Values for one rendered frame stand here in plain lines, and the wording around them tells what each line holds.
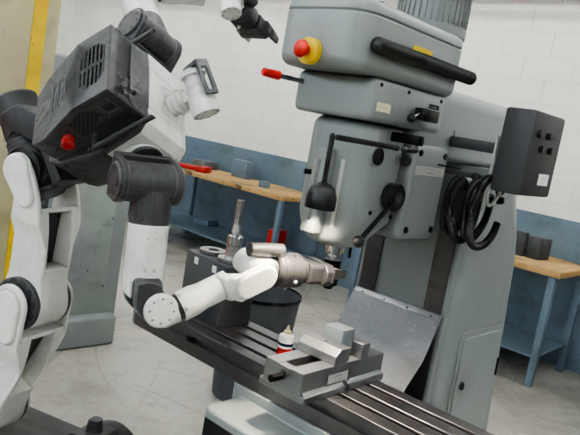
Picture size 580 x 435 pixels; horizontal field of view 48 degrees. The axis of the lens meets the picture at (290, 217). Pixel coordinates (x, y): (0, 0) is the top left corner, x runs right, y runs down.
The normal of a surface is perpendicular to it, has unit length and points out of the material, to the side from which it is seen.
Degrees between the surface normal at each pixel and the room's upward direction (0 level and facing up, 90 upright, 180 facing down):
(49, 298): 80
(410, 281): 90
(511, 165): 90
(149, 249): 85
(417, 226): 90
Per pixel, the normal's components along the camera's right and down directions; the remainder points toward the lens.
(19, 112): -0.39, 0.07
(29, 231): -0.49, 0.45
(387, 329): -0.52, -0.45
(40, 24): 0.73, 0.22
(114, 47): 0.88, -0.32
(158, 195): 0.56, 0.12
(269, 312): 0.25, 0.25
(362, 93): -0.66, 0.00
